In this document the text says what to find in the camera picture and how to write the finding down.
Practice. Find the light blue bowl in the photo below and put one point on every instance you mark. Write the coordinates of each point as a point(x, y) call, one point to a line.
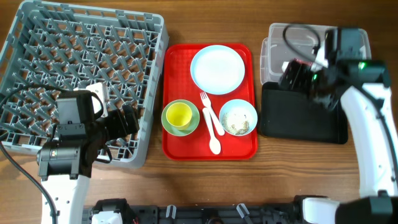
point(239, 105)

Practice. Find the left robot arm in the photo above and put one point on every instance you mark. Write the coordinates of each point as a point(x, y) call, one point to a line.
point(65, 164)

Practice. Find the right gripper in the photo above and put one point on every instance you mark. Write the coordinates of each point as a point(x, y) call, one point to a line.
point(297, 84)

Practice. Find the yellow cup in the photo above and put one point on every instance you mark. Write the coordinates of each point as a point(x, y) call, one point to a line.
point(179, 115)

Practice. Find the pink plastic fork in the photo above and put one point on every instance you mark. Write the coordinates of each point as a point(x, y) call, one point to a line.
point(207, 103)

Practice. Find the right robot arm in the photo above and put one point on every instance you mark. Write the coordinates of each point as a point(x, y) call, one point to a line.
point(363, 87)

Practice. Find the light blue plate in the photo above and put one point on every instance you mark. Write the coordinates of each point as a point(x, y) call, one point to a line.
point(217, 69)

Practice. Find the green saucer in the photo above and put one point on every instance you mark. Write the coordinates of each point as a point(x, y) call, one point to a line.
point(193, 124)

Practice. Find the black waste tray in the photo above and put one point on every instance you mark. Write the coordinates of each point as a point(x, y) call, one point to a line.
point(289, 114)

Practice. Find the white plastic spoon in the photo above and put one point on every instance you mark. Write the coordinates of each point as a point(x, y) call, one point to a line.
point(214, 144)

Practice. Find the grey dishwasher rack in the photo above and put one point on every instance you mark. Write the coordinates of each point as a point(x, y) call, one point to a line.
point(51, 46)

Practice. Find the red snack wrapper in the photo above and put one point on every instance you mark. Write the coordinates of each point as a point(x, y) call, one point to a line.
point(303, 61)

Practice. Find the white napkin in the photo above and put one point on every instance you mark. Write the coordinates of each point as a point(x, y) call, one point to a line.
point(284, 66)

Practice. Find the clear plastic bin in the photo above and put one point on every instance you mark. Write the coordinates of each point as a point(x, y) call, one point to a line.
point(274, 50)

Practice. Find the rice and food scraps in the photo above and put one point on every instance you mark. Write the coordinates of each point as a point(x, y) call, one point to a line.
point(235, 123)

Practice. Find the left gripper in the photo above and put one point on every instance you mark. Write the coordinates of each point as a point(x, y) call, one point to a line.
point(120, 129)

